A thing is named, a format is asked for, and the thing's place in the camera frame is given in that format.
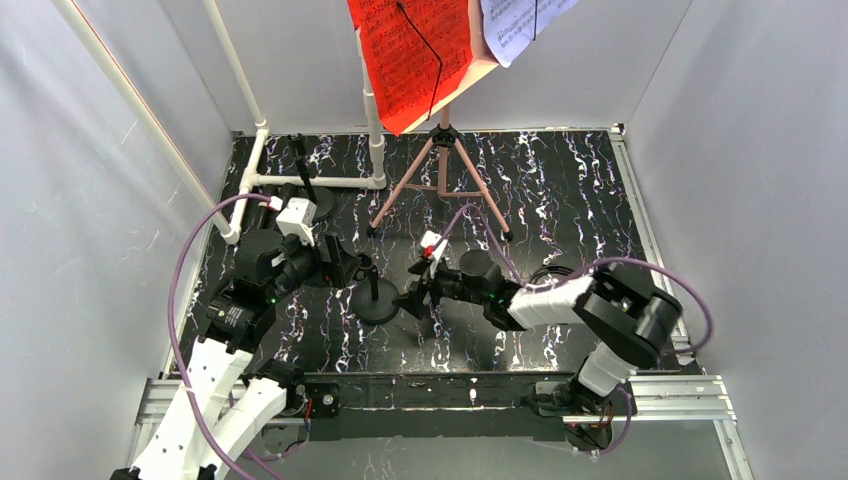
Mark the black microphone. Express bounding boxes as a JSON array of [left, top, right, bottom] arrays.
[[244, 201, 279, 232], [275, 183, 300, 209]]

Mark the pink tripod music stand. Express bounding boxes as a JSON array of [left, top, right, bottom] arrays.
[[366, 1, 514, 241]]

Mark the red sheet music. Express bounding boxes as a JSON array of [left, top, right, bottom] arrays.
[[347, 0, 473, 135]]

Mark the white PVC pipe frame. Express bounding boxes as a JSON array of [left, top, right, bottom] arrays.
[[49, 0, 389, 245]]

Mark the white sheet music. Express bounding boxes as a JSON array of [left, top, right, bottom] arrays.
[[480, 0, 578, 68]]

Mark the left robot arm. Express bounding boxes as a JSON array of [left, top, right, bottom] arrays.
[[112, 229, 361, 479]]

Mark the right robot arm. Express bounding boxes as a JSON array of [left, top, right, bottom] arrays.
[[393, 250, 682, 416]]

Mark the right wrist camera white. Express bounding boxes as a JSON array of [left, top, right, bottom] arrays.
[[419, 230, 446, 262]]

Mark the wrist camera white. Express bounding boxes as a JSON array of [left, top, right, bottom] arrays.
[[419, 230, 446, 262], [275, 197, 317, 247]]

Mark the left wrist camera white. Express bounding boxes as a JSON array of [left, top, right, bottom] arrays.
[[275, 197, 317, 247]]

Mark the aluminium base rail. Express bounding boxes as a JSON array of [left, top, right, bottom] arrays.
[[125, 374, 753, 480]]

